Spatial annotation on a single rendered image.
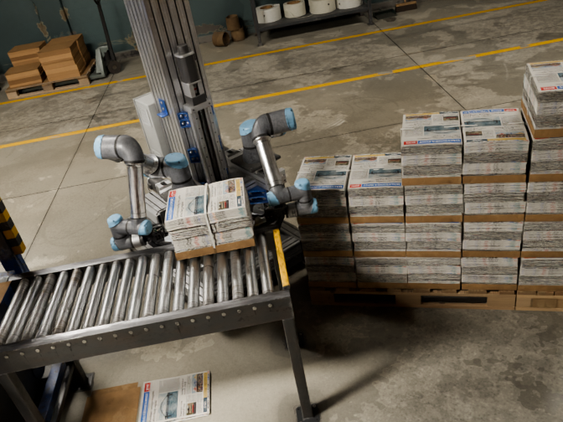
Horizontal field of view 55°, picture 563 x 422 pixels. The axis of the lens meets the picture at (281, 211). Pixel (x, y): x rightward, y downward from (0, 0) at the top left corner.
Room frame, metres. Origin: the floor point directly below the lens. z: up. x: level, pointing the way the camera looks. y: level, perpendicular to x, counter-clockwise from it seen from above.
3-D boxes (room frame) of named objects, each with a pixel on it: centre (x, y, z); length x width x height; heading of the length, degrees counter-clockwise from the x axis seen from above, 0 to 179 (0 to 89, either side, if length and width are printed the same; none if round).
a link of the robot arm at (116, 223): (2.31, 0.80, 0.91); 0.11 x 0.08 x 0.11; 68
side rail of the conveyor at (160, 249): (2.22, 0.70, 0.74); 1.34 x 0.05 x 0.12; 91
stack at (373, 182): (2.50, -0.68, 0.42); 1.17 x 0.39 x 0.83; 72
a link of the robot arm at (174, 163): (2.70, 0.52, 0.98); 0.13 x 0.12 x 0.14; 68
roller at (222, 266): (1.97, 0.32, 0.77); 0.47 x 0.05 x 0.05; 1
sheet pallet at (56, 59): (8.33, 3.00, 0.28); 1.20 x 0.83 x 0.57; 91
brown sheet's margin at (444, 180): (2.46, -0.81, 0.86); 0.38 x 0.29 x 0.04; 163
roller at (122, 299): (1.97, 0.77, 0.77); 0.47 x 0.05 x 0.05; 1
